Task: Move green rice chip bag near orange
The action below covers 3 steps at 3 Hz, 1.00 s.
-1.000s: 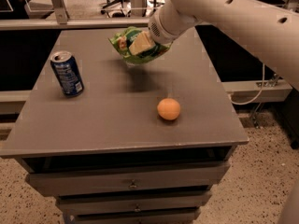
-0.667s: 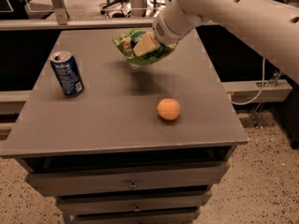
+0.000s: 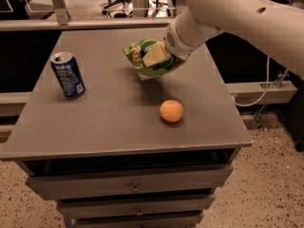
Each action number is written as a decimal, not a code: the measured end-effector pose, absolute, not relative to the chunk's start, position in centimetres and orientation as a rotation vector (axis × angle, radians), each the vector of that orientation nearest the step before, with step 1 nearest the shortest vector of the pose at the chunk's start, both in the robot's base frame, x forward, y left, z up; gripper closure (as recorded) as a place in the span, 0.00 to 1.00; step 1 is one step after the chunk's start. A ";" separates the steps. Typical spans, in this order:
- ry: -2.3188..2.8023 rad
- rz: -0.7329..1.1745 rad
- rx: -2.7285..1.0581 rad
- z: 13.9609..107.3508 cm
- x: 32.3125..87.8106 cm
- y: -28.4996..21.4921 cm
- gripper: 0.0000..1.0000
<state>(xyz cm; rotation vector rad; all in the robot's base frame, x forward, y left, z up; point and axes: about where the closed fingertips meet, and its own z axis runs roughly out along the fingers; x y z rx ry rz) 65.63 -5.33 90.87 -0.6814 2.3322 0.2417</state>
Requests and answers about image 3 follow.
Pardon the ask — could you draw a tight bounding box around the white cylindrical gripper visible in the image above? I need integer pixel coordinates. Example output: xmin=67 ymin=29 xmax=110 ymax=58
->
xmin=142 ymin=8 xmax=221 ymax=67

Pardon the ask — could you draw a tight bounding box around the green rice chip bag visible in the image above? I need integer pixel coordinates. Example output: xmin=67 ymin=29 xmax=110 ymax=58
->
xmin=123 ymin=38 xmax=188 ymax=80

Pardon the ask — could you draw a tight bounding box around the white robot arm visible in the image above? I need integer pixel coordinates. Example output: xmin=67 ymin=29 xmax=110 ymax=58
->
xmin=144 ymin=0 xmax=304 ymax=78

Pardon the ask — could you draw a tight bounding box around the orange fruit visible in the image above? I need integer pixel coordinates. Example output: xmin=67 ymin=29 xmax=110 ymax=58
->
xmin=160 ymin=100 xmax=183 ymax=123

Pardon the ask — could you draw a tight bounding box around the black office chair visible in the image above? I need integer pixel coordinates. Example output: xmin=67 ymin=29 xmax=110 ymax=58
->
xmin=102 ymin=0 xmax=132 ymax=18

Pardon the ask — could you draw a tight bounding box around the blue soda can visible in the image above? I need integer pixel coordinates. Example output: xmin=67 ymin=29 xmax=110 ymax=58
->
xmin=51 ymin=51 xmax=86 ymax=99

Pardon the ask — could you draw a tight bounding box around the grey drawer cabinet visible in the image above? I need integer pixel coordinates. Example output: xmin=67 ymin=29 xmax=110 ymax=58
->
xmin=1 ymin=28 xmax=252 ymax=228

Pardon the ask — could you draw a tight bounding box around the metal railing frame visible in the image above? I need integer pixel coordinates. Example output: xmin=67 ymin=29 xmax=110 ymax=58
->
xmin=0 ymin=0 xmax=304 ymax=32

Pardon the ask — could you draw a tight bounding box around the white cable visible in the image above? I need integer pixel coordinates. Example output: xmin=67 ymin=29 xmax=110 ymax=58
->
xmin=234 ymin=55 xmax=272 ymax=108

